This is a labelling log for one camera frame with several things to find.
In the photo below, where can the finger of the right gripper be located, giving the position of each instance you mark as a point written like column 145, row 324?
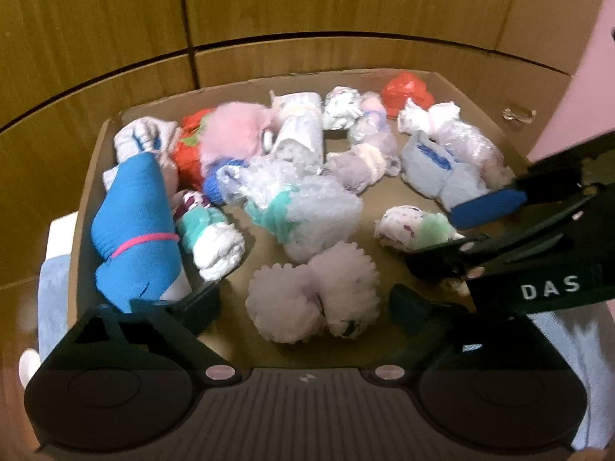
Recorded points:
column 445, row 260
column 487, row 208

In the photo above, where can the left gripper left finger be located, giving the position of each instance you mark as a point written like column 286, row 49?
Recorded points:
column 195, row 312

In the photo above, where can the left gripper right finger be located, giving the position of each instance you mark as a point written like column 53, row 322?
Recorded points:
column 422, row 321

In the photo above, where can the clear plastic bundle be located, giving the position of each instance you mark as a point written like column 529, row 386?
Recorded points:
column 468, row 144

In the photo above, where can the white plastic bag bundle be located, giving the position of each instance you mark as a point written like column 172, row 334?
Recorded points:
column 415, row 118

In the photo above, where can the white pink bundle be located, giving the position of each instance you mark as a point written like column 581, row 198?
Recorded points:
column 361, row 166

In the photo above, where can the small orange plastic bag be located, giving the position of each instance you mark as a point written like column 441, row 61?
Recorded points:
column 405, row 86

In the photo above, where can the orange bag with green tie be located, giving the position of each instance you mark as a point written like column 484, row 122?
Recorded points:
column 186, row 153

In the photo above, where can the white blue striped sock bundle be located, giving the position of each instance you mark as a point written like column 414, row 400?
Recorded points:
column 149, row 134

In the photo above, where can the pink fluffy plush toy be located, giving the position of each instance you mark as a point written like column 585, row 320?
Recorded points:
column 232, row 132

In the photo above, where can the large white bundle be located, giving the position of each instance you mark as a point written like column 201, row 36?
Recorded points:
column 300, row 136

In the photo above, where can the grey sock with purple flower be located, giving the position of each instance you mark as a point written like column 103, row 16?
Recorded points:
column 433, row 173

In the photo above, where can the white sock with red band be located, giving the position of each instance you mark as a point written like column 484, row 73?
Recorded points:
column 216, row 245

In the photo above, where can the white fluffy sock bundle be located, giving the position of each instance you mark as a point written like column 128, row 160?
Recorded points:
column 372, row 121

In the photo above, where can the brown cardboard box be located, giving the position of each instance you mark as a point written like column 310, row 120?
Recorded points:
column 313, row 285

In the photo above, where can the wooden wardrobe with drawers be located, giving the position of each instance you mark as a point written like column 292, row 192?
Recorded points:
column 68, row 65

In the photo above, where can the upper metal drawer handle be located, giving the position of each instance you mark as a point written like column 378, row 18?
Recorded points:
column 519, row 114

